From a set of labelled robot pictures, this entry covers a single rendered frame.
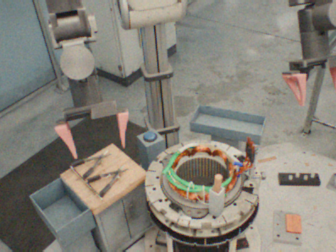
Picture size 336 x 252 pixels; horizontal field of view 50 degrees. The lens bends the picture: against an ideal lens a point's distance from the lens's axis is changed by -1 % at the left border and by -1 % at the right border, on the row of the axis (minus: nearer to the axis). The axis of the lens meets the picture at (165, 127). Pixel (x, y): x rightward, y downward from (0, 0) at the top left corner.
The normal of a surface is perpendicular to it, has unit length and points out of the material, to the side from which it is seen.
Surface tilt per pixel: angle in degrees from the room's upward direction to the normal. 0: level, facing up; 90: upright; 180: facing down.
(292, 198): 0
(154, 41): 90
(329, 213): 0
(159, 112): 90
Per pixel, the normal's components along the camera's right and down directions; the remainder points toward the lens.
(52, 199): 0.66, 0.45
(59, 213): -0.07, -0.76
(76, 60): 0.19, 0.15
